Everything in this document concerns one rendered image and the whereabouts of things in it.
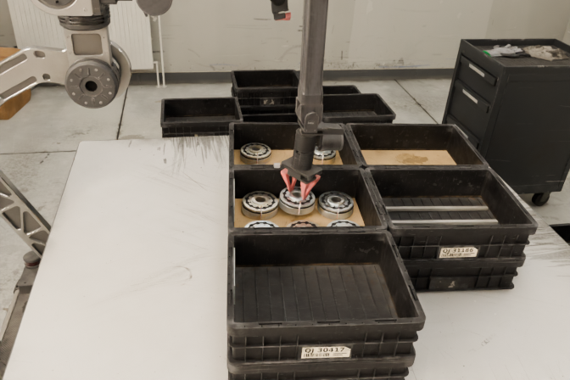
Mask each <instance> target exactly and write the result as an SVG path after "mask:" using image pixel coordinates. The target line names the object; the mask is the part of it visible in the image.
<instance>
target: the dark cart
mask: <svg viewBox="0 0 570 380"><path fill-rule="evenodd" d="M506 44H511V46H510V48H511V47H515V46H517V48H521V49H523V48H525V47H530V46H535V45H540V46H541V47H543V46H546V47H552V48H553V49H558V48H560V49H561V50H562V51H563V52H564V53H565V54H566V55H567V56H568V59H553V60H552V61H549V60H545V59H538V58H535V57H527V56H520V57H519V58H513V57H505V56H494V57H490V56H489V55H488V54H486V53H485V52H483V51H484V50H492V49H493V47H494V46H495V45H501V47H505V46H506ZM442 124H453V125H456V126H457V127H458V128H459V129H460V130H461V132H462V133H463V134H464V135H465V136H466V138H467V139H468V140H469V141H470V143H471V144H472V145H473V146H474V147H475V149H476V150H477V151H478V152H479V153H480V154H481V155H482V156H483V158H484V159H485V160H486V161H487V163H488V164H489V167H490V168H491V169H492V170H494V171H495V172H496V173H497V174H498V175H499V176H500V177H501V178H502V179H503V180H504V181H505V182H506V183H507V184H508V185H509V186H510V187H511V188H512V189H513V190H514V191H515V192H516V193H517V194H526V193H534V195H533V197H532V202H533V203H534V204H535V205H537V206H542V205H544V204H545V203H546V202H547V201H548V200H549V198H550V194H551V193H552V192H560V191H561V190H562V187H563V185H564V182H565V181H566V178H567V174H568V172H569V170H570V45H568V44H566V43H565V42H562V41H560V40H558V39H555V38H539V39H461V42H460V46H459V51H458V54H457V58H456V62H455V68H454V73H453V76H452V80H451V83H450V90H449V94H448V98H447V102H446V105H445V110H444V116H443V120H442Z"/></svg>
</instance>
